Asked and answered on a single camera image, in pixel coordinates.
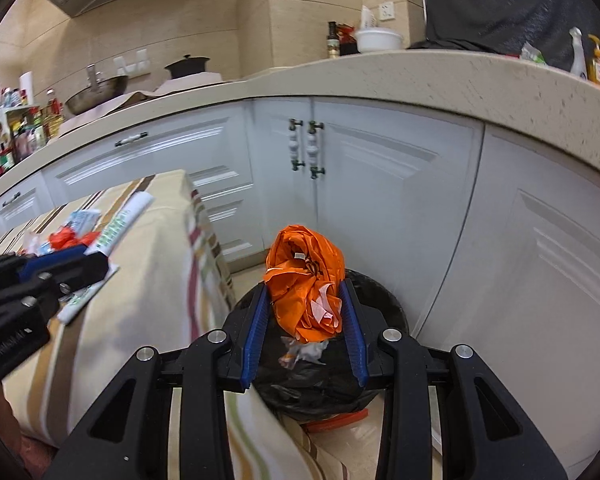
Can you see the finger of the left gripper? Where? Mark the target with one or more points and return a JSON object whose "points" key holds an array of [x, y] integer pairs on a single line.
{"points": [[65, 269]]}

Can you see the cabinet door handle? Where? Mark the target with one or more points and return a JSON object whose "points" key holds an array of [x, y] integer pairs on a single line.
{"points": [[294, 144], [314, 149]]}

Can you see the blue white foil pouch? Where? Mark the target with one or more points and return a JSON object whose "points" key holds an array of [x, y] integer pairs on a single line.
{"points": [[83, 221]]}

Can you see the white green packet left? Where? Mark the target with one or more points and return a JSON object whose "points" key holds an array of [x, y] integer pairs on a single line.
{"points": [[79, 300]]}

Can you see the metal wok pan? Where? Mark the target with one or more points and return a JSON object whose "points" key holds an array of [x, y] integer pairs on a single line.
{"points": [[98, 90]]}

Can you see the orange bag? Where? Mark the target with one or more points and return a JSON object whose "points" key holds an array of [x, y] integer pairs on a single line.
{"points": [[303, 273]]}

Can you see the black trash bin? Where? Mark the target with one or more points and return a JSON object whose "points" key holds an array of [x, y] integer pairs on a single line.
{"points": [[312, 381]]}

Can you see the white green packet right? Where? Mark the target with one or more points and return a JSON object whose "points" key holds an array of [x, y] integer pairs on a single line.
{"points": [[117, 227]]}

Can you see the cabinet door handle left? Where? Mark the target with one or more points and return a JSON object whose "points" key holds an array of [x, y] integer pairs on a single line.
{"points": [[294, 144]]}

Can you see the drawer handle left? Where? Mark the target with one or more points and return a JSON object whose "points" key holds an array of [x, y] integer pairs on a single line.
{"points": [[11, 200]]}

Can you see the wall power socket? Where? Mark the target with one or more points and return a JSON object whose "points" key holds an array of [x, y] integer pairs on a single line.
{"points": [[386, 11]]}

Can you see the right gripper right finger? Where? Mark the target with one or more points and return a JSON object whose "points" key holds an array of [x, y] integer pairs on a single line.
{"points": [[485, 433]]}

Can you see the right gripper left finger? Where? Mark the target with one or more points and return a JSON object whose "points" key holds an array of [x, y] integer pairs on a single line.
{"points": [[125, 433]]}

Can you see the white stacked bowls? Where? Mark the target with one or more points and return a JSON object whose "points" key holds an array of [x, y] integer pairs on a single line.
{"points": [[378, 39]]}

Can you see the drawer handle centre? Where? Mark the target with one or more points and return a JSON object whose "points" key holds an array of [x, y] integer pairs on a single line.
{"points": [[131, 139]]}

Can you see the dark sauce bottle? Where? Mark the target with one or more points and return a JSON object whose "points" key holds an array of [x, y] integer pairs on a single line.
{"points": [[333, 43]]}

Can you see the red plastic bag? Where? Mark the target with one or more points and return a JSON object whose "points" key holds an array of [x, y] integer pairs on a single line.
{"points": [[66, 238]]}

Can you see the cooking oil bottle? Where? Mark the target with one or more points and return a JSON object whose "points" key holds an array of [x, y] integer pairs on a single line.
{"points": [[53, 114]]}

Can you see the drawer handle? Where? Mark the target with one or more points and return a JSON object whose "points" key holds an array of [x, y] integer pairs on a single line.
{"points": [[131, 139], [11, 200]]}

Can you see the cabinet door handle right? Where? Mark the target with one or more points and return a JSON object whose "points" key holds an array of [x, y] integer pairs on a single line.
{"points": [[314, 149]]}

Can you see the white green packet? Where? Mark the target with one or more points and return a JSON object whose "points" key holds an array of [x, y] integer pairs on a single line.
{"points": [[79, 300], [117, 227]]}

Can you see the striped tablecloth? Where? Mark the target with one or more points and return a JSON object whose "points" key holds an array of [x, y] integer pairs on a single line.
{"points": [[172, 286]]}

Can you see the white condiment rack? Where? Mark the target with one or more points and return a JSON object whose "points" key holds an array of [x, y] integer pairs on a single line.
{"points": [[17, 134]]}

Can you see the black lidded pot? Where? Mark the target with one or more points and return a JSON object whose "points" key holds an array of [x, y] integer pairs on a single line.
{"points": [[187, 65]]}

